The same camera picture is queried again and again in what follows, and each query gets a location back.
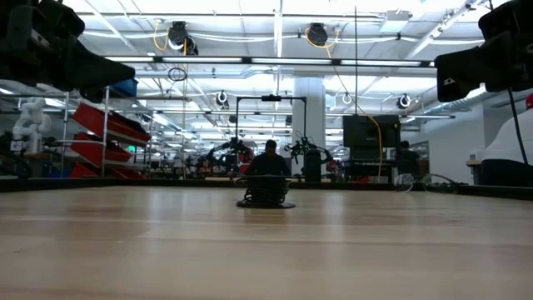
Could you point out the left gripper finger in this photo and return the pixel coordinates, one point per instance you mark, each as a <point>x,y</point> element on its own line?
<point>91,68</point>
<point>93,95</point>

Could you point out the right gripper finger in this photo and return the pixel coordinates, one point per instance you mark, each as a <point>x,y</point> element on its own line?
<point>451,91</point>
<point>462,68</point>

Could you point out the background black robot arm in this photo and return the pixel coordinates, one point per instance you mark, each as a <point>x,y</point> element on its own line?
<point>312,162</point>
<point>229,146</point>

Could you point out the red storage bin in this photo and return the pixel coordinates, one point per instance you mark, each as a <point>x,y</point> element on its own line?
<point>100,152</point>
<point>104,121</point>
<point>89,171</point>

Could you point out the blue storage bin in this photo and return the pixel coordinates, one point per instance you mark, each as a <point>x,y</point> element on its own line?
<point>125,87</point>

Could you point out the white robot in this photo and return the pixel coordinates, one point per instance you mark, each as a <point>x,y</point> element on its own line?
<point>31,121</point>

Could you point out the person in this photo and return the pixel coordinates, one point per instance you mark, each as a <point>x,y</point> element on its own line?
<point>407,160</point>
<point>268,162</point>
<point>508,141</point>

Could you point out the black monitor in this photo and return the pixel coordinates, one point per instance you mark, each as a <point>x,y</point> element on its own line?
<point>370,133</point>

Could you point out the white building column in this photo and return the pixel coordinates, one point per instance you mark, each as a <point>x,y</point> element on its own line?
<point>308,108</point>

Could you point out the ceiling light strip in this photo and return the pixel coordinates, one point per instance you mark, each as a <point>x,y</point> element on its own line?
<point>291,61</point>

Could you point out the black aluminium table frame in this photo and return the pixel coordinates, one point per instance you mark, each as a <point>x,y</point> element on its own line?
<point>125,183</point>

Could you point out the black gantry frame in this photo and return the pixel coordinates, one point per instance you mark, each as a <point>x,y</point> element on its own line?
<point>270,98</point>

